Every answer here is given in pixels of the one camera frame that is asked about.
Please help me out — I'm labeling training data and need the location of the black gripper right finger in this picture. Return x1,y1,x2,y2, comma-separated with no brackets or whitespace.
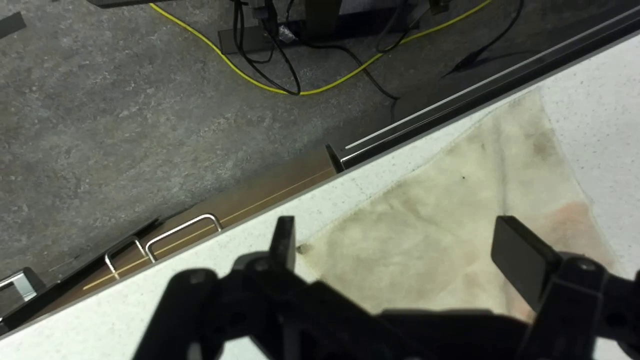
490,214,640,360

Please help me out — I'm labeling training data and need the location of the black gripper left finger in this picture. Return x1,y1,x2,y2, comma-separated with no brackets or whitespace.
130,214,402,360

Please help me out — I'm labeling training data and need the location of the stained beige cloth towel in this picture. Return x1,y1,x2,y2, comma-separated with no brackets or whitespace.
299,87,618,322

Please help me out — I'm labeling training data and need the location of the black desk base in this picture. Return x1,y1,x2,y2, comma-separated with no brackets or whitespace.
218,0,429,55

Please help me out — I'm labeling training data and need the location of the silver drawer handle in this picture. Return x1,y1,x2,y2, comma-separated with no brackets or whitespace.
142,209,225,263

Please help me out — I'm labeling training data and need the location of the black floor cable bundle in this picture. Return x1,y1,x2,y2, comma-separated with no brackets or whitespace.
229,0,402,102

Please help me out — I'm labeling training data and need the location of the yellow floor cable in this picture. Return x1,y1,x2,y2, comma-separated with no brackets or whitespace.
146,0,497,98

